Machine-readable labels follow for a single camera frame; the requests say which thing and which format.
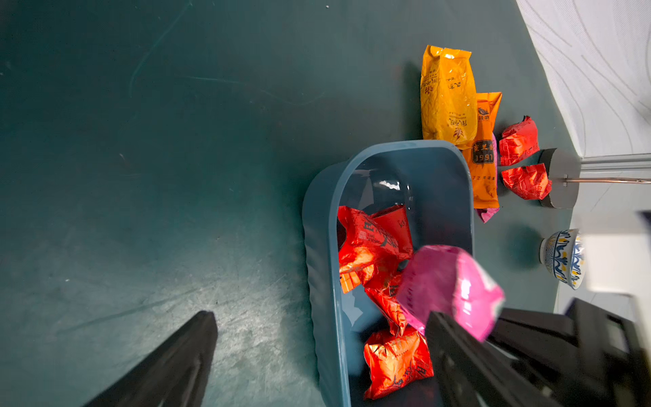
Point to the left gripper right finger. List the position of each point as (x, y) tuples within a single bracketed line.
[(469, 373)]

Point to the blue yellow patterned bowl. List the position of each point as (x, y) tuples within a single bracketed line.
[(563, 255)]

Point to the metal scroll hook stand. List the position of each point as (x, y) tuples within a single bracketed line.
[(563, 171)]

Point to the small magenta tea bag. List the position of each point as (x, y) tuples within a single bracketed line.
[(487, 214)]

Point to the blue plastic storage box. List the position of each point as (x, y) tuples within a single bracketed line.
[(432, 181)]

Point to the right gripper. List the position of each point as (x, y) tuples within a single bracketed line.
[(586, 356)]

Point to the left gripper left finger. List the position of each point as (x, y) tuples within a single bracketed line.
[(174, 374)]

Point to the large magenta tea bag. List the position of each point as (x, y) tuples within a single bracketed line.
[(447, 279)]

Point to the green table mat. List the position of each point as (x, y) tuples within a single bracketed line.
[(154, 160)]

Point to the red tea bag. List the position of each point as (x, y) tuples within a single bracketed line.
[(366, 250), (396, 361), (383, 291), (518, 142), (528, 182), (395, 222)]

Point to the yellow tea bag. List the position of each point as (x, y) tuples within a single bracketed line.
[(448, 101)]

